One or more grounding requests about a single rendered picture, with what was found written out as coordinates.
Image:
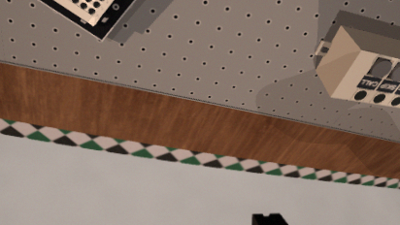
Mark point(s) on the beige operator panel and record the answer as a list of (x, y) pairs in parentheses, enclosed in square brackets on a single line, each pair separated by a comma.
[(346, 61)]

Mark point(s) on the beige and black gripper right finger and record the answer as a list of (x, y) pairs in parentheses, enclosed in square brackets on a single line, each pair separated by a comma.
[(276, 219)]

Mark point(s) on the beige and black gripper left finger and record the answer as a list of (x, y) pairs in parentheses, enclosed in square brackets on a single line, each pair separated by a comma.
[(260, 219)]

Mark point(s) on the white well plate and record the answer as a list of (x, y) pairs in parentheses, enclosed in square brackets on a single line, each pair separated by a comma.
[(88, 10)]

